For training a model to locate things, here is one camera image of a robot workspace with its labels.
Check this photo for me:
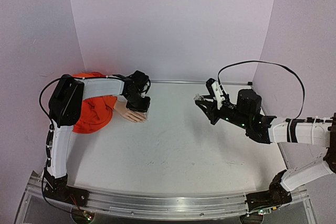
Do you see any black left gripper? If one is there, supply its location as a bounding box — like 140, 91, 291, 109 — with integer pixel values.
125, 92, 152, 113

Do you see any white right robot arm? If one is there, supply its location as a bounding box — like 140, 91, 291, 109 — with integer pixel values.
194, 89, 335, 191

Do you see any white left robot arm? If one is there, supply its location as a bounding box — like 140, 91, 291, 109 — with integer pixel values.
44, 70, 151, 201

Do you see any mannequin hand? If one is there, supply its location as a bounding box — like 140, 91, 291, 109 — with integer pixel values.
114, 101, 146, 123

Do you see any orange cloth sleeve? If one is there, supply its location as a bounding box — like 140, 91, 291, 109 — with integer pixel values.
71, 71, 118, 133

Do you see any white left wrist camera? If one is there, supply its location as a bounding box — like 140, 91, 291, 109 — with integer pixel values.
139, 80, 151, 98

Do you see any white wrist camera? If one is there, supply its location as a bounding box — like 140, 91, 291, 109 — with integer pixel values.
139, 80, 151, 98
206, 78, 230, 110

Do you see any aluminium back rail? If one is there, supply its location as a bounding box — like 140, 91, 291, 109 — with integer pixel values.
151, 80, 249, 86

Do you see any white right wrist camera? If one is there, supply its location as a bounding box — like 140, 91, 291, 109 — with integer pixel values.
206, 78, 230, 110

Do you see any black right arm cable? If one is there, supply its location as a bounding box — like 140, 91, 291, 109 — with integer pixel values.
217, 60, 306, 122

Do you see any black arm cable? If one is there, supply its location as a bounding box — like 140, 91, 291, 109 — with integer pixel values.
38, 77, 62, 122
217, 60, 306, 122

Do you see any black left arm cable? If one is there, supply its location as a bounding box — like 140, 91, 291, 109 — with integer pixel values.
38, 77, 62, 122

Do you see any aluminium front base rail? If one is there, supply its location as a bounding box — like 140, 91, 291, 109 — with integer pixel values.
23, 173, 317, 223

